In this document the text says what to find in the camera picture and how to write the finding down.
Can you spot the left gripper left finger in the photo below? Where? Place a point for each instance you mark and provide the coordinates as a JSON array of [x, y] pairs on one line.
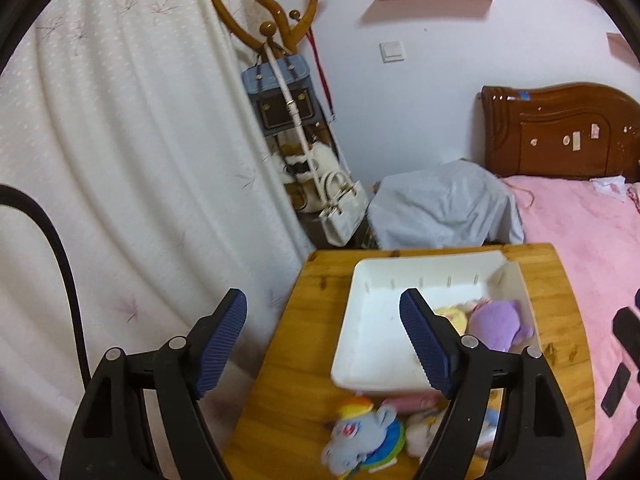
[[111, 436]]

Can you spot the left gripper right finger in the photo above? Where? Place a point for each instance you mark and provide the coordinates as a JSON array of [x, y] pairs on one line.
[[536, 437]]

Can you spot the pink tissue pack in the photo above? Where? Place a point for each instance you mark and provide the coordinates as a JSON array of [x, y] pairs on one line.
[[413, 403]]

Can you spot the white bear plush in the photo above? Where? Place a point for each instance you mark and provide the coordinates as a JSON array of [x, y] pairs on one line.
[[421, 429]]

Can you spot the purple plush toy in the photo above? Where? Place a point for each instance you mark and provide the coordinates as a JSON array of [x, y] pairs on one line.
[[498, 324]]

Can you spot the yellow plush toy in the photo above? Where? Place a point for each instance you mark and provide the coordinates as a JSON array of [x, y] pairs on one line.
[[457, 316]]

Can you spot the blue rainbow pony plush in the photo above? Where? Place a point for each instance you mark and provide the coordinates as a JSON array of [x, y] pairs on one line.
[[365, 437]]

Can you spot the black smartphone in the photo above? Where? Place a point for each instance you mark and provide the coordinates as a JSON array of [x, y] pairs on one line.
[[615, 390]]

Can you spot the round wooden table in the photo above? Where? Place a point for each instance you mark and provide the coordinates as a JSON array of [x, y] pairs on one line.
[[288, 415]]

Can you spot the white plastic storage tray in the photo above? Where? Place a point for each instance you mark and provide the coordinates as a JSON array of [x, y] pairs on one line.
[[375, 356]]

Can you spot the pink bed quilt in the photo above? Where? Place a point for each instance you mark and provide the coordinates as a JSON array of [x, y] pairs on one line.
[[597, 239]]

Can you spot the grey cloth-covered object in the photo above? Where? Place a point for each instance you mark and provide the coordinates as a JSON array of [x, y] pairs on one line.
[[457, 204]]

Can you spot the white handbag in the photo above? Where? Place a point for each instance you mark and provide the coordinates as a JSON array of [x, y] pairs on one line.
[[344, 209]]

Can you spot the brown wooden headboard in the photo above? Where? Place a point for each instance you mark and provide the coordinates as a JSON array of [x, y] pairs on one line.
[[568, 131]]

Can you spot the brown white fluffy bag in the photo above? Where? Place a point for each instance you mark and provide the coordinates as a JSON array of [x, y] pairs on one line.
[[295, 169]]

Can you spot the white floral curtain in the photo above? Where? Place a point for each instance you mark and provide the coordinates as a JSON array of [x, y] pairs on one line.
[[128, 122]]

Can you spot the blue denim handbag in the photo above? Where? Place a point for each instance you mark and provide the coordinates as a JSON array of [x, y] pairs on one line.
[[268, 100]]

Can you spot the wooden coat rack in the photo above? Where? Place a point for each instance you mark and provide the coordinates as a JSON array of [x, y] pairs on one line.
[[291, 27]]

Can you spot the white light switch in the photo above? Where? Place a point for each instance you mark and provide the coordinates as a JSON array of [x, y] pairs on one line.
[[392, 51]]

